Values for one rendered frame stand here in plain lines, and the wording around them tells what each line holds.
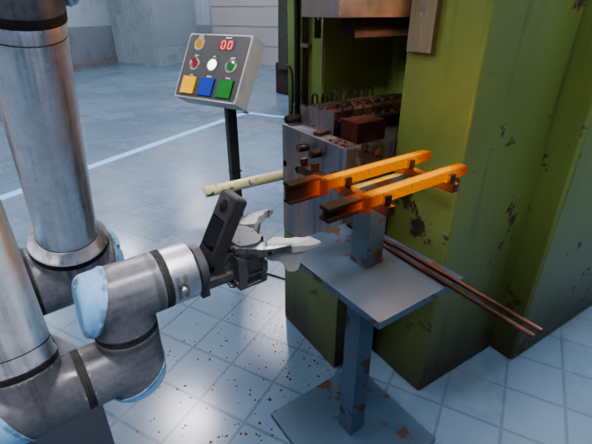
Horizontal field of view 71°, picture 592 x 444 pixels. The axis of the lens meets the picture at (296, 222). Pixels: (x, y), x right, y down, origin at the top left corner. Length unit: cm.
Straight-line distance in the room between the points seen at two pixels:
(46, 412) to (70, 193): 36
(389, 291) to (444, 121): 52
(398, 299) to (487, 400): 88
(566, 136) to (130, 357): 140
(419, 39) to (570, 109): 55
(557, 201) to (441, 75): 63
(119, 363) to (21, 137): 37
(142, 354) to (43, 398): 13
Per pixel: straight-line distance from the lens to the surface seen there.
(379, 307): 98
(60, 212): 86
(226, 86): 175
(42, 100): 73
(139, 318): 63
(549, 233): 169
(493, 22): 121
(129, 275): 62
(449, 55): 126
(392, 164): 105
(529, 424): 181
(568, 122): 159
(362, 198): 82
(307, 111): 153
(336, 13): 138
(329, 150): 135
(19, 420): 68
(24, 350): 65
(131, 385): 70
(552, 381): 200
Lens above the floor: 130
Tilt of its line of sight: 27 degrees down
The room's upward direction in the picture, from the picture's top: straight up
